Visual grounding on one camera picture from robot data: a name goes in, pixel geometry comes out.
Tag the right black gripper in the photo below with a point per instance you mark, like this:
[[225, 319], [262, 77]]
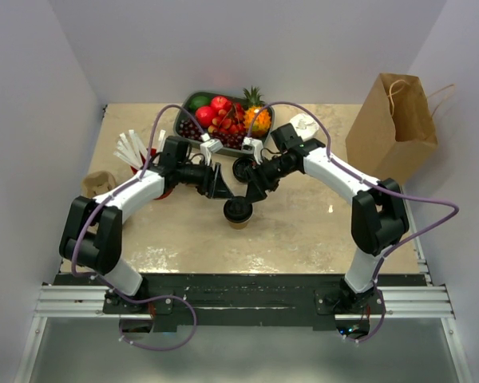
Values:
[[258, 175]]

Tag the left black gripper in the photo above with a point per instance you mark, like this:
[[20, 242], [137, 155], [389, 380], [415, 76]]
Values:
[[212, 184]]

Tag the black coffee cup lid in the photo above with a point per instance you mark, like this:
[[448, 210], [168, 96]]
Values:
[[237, 210]]

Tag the brown paper coffee cup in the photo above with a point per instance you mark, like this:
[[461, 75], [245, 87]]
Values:
[[238, 225]]

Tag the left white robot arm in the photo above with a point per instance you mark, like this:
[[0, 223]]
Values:
[[92, 236]]

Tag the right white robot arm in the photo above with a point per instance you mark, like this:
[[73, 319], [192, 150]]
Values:
[[378, 216]]

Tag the stacked black lids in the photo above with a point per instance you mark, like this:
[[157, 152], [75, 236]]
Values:
[[239, 168]]

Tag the dark grape bunch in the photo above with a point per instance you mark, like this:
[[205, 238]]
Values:
[[188, 130]]

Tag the orange spiky fruit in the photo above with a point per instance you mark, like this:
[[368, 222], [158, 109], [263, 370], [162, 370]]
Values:
[[261, 124]]

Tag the red apple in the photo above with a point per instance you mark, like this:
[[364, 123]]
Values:
[[205, 115], [221, 103]]

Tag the red plastic cup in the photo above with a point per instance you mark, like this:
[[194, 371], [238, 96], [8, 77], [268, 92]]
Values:
[[153, 152]]

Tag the white napkin wrapped cup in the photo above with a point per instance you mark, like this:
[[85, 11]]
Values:
[[305, 126]]

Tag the green lime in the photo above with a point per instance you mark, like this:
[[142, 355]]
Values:
[[198, 102]]

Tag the dark green fruit tray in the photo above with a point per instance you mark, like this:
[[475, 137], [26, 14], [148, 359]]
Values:
[[250, 98]]

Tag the brown pulp cup carrier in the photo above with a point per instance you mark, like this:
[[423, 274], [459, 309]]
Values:
[[97, 183]]

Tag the brown paper bag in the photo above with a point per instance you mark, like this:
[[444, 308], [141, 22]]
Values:
[[394, 133]]

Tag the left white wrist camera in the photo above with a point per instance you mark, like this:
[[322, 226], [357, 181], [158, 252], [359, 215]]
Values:
[[208, 146]]

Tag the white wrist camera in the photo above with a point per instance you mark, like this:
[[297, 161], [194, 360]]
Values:
[[208, 146], [252, 147]]

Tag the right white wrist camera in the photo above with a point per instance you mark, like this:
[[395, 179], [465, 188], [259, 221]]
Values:
[[252, 147]]

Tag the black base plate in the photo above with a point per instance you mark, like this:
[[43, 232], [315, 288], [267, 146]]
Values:
[[280, 300]]

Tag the aluminium rail frame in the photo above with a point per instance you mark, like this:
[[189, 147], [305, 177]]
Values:
[[72, 340]]

